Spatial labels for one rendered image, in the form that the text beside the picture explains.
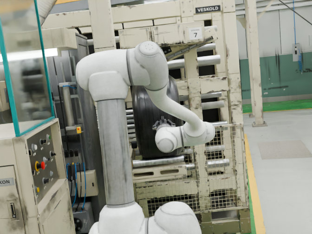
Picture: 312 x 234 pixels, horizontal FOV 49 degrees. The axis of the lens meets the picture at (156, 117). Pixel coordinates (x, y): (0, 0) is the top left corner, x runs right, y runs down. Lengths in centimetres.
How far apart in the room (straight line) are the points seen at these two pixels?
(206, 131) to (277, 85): 967
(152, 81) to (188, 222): 50
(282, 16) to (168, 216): 1045
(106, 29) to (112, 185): 126
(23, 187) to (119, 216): 60
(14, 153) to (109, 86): 63
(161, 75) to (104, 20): 109
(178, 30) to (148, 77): 131
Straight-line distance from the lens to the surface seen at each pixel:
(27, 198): 169
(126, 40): 250
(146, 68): 119
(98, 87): 121
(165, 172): 228
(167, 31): 250
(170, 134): 164
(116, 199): 123
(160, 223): 121
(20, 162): 165
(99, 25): 226
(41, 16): 266
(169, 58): 262
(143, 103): 207
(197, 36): 251
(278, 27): 1136
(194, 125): 159
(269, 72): 1124
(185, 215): 121
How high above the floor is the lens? 151
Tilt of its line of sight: 8 degrees down
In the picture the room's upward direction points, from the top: 6 degrees counter-clockwise
